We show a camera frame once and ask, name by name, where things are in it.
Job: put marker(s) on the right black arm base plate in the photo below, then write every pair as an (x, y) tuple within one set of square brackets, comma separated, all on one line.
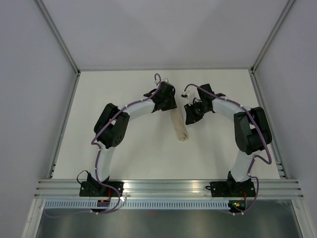
[(222, 189)]

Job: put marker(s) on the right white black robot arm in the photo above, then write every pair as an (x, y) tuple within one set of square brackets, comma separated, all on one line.
[(251, 132)]

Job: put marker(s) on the white slotted cable duct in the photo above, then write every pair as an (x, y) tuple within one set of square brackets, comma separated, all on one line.
[(150, 204)]

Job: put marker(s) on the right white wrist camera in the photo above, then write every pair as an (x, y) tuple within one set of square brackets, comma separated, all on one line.
[(190, 96)]

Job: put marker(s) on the aluminium frame post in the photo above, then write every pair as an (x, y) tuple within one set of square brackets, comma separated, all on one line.
[(282, 17), (56, 34)]

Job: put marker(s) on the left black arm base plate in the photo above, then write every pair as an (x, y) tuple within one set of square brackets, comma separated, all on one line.
[(97, 190)]

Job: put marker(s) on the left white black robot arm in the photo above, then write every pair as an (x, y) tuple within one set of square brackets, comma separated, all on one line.
[(111, 127)]

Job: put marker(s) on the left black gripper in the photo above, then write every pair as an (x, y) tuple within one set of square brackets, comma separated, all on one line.
[(172, 104)]

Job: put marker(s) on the beige cloth napkin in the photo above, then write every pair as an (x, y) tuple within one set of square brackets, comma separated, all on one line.
[(179, 126)]

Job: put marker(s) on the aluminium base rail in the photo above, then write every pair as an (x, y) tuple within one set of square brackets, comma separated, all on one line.
[(269, 189)]

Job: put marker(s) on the left aluminium frame post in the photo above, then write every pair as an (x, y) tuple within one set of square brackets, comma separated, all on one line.
[(56, 34)]

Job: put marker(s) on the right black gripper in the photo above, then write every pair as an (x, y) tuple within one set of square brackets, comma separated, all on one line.
[(191, 117)]

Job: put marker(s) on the right aluminium frame post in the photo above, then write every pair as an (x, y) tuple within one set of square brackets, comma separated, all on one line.
[(282, 17)]

